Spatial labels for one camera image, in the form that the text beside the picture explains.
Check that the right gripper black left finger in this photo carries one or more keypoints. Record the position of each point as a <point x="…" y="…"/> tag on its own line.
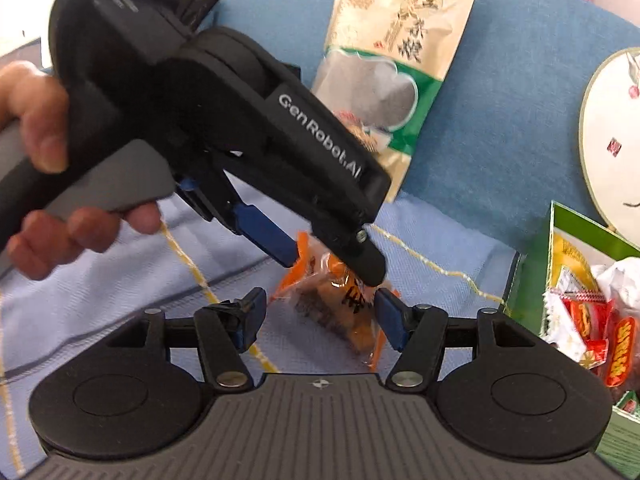
<point x="225" y="331"/>

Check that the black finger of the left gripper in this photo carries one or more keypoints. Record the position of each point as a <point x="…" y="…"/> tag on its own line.
<point x="351" y="243"/>
<point x="251" y="223"/>

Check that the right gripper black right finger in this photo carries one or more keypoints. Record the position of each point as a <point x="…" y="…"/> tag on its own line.
<point x="418" y="334"/>

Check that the orange brown date packet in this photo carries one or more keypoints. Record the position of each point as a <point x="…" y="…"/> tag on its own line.
<point x="322" y="288"/>

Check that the red cracker snack packet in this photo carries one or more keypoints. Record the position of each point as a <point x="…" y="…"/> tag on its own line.
<point x="575" y="323"/>

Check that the yellow snack packet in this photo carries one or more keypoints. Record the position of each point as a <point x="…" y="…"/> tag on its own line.
<point x="570" y="271"/>

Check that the orange red snack packet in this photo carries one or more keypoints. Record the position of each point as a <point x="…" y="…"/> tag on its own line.
<point x="623" y="349"/>

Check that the white foil snack packet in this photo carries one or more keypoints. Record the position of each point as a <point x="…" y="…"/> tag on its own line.
<point x="619" y="281"/>

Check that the small green candy packet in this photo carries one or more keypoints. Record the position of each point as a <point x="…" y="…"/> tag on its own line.
<point x="629" y="403"/>

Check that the person's left hand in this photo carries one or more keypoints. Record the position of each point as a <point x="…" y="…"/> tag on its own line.
<point x="40" y="103"/>

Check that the light blue sofa blanket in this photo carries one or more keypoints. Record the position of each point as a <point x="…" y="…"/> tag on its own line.
<point x="309" y="327"/>

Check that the green cardboard box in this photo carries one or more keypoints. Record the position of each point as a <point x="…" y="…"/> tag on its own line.
<point x="619" y="445"/>

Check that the blue fabric sofa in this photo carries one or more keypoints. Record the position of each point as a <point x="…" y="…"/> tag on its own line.
<point x="500" y="143"/>

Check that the large beige grain pouch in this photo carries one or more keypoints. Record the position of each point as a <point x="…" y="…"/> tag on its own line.
<point x="384" y="63"/>

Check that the round floral fan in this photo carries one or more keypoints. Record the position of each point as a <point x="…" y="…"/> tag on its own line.
<point x="608" y="142"/>

